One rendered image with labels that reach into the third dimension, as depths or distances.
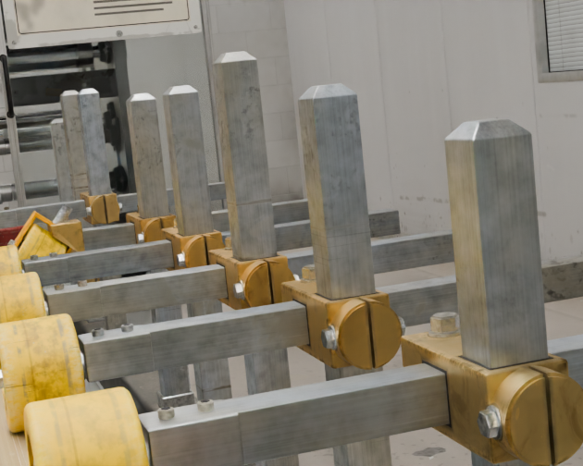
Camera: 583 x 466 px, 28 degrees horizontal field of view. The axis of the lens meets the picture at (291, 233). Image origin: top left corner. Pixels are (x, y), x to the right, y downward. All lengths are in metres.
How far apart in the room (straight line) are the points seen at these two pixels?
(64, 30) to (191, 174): 1.56
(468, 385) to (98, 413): 0.20
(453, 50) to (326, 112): 5.87
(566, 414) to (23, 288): 0.60
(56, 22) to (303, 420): 2.28
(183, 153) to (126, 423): 0.75
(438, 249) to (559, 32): 4.59
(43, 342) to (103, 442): 0.25
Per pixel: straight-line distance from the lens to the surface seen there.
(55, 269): 1.35
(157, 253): 1.37
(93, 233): 1.61
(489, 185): 0.62
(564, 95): 5.69
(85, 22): 2.86
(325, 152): 0.84
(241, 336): 0.88
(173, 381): 1.62
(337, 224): 0.85
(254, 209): 1.09
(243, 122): 1.09
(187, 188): 1.33
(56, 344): 0.84
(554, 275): 0.98
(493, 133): 0.62
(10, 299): 1.09
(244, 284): 1.07
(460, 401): 0.66
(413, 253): 1.20
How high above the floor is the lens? 1.13
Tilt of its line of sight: 7 degrees down
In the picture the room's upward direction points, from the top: 6 degrees counter-clockwise
